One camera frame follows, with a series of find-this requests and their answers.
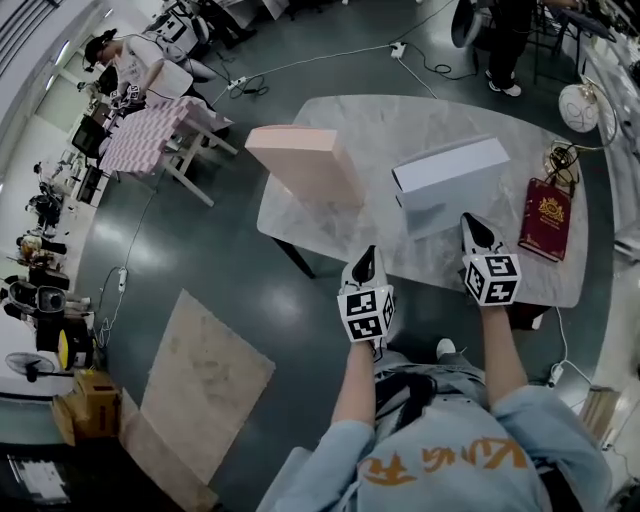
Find black metal stool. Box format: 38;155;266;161
532;0;619;86

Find brown cardboard box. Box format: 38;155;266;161
51;368;125;447

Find white box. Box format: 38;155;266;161
391;134;511;240

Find pink checkered table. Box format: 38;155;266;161
99;94;240;207

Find person's right forearm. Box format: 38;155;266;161
479;304;531;414

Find beige floor mat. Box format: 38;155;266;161
119;288;277;511

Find black desk fan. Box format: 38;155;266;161
4;351;76;384

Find light wooden plank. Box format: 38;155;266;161
579;384;622;442

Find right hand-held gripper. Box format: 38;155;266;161
460;212;524;307

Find pink box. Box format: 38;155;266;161
243;125;364;209

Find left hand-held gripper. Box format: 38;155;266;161
337;244;397;351

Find red hardcover book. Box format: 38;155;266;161
517;177;572;264

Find grey standing fan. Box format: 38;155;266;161
449;0;489;49

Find person's light blue shirt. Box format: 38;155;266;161
254;384;614;512

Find person's light denim jeans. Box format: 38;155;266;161
372;349;489;426

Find dark table leg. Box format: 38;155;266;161
509;299;545;331
272;236;317;280

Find person's left forearm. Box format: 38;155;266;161
332;342;379;426

